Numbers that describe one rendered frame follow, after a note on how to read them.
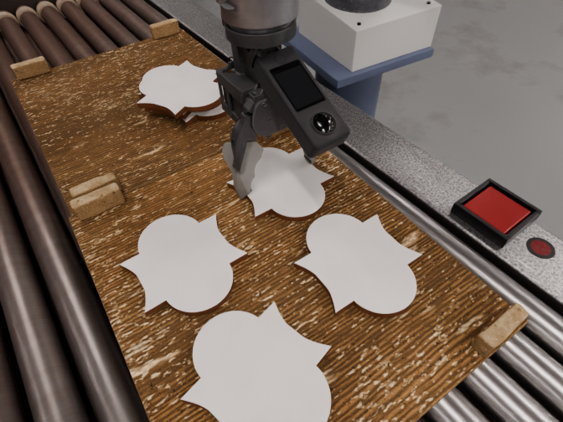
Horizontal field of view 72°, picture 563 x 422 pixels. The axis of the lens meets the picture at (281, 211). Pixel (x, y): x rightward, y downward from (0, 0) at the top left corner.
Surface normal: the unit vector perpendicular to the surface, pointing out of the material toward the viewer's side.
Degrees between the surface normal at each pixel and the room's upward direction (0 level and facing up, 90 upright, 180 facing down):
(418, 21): 90
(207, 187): 0
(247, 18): 89
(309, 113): 26
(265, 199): 0
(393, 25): 90
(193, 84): 0
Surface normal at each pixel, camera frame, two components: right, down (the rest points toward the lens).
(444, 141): -0.03, -0.65
